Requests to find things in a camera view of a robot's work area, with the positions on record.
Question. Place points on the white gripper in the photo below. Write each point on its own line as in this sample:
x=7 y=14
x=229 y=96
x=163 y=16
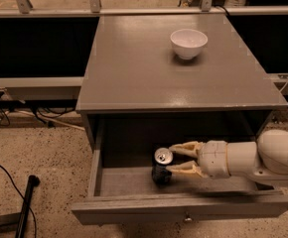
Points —
x=214 y=159

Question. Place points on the dark pepsi can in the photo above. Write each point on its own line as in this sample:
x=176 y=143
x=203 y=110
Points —
x=162 y=158

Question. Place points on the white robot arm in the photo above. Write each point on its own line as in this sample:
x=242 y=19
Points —
x=264 y=161

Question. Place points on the metal drawer knob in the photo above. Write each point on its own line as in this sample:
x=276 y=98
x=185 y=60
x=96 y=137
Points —
x=187 y=219

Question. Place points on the grey open top drawer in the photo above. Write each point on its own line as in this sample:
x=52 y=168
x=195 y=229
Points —
x=121 y=189

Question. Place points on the grey wooden cabinet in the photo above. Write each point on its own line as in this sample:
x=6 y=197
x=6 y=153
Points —
x=147 y=95

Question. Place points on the white ceramic bowl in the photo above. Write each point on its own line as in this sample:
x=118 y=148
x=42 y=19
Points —
x=188 y=43

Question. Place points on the grey lower shelf beam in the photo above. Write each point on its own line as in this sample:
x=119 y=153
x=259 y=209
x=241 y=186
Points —
x=41 y=88

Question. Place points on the black metal stand leg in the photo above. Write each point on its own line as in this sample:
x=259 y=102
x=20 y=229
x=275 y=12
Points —
x=19 y=219

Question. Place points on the grey horizontal rail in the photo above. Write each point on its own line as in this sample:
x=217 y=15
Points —
x=232 y=11

